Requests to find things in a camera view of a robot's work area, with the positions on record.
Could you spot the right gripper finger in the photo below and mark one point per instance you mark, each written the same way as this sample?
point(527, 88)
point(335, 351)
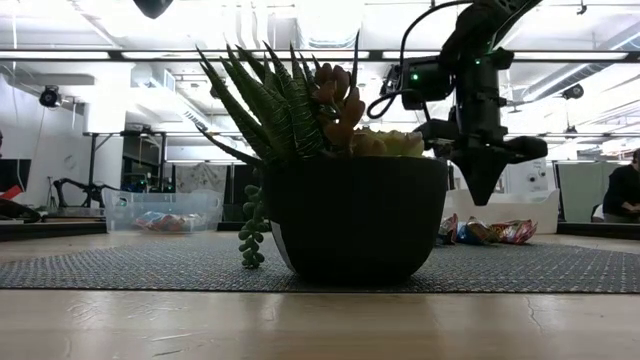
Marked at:
point(472, 175)
point(490, 175)

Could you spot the background black robot arm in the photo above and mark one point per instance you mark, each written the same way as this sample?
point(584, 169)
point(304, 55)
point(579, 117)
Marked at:
point(75, 186)

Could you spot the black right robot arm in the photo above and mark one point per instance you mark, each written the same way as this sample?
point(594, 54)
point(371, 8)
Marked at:
point(480, 30)

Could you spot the red green granola bar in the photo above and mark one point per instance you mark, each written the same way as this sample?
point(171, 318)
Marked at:
point(515, 231)

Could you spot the white kiosk panel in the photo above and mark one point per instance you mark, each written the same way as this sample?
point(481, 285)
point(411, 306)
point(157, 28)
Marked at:
point(530, 175)

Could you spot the white plastic bin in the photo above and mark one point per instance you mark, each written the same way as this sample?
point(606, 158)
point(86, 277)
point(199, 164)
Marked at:
point(530, 215)

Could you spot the grey green partition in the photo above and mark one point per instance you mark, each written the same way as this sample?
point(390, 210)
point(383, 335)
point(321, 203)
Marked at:
point(575, 195)

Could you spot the black ceiling spotlight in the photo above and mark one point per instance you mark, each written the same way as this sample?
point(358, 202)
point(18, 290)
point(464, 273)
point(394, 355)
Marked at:
point(573, 91)
point(50, 96)

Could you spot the black plant pot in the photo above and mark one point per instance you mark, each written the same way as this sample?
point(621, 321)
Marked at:
point(355, 225)

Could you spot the person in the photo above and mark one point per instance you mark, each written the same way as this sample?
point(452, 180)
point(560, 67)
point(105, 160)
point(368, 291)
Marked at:
point(622, 192)

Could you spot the artificial succulent plant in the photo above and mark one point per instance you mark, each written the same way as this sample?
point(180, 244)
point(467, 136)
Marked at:
point(285, 115)

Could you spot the clear plastic bin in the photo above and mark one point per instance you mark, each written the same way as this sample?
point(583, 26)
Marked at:
point(120, 215)

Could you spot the grey woven placemat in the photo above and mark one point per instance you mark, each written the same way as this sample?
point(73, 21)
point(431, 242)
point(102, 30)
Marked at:
point(125, 270)

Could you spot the background black stand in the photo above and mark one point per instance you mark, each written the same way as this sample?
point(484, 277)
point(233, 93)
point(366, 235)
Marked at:
point(92, 160)

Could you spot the background black monitor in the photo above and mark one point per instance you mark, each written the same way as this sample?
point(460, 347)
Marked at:
point(15, 175)

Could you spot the pink object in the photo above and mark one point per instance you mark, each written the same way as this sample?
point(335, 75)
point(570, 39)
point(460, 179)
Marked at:
point(11, 193)

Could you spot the black hanging camera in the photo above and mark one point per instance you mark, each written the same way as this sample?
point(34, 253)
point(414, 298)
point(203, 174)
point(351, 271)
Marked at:
point(390, 82)

